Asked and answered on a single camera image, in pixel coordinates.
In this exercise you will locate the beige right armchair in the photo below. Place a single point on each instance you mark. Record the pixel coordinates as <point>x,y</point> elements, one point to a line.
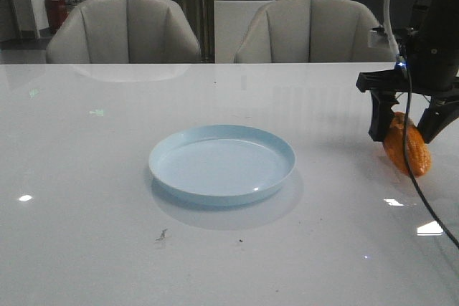
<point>311,31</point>

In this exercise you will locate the red trash bin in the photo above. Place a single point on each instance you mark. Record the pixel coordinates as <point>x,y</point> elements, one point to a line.
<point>56,13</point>

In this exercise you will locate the black gripper, corn side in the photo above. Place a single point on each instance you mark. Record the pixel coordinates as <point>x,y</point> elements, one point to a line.
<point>429,68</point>

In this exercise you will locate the orange plastic corn cob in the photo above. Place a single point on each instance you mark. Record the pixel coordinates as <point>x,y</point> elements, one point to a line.
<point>418,153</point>

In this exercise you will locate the light blue round plate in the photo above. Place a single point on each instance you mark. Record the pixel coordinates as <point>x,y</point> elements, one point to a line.
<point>222,165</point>

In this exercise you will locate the beige left armchair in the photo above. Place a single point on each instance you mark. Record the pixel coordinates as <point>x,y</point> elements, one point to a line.
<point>124,32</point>

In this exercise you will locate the beige armchair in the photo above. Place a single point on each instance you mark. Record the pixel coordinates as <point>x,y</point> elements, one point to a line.
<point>311,31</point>
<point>124,32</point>

